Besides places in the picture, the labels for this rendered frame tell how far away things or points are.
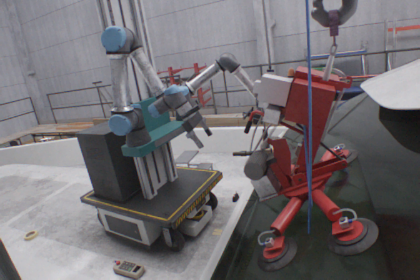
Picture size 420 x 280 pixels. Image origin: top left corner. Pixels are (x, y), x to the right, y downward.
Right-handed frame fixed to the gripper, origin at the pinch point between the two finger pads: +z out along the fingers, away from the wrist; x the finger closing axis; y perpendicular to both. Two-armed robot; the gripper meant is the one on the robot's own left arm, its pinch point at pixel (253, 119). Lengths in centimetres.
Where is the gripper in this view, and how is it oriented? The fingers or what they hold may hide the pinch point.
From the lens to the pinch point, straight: 186.3
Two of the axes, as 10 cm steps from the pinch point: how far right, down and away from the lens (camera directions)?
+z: -4.0, 3.2, -8.6
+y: 1.2, -9.1, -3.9
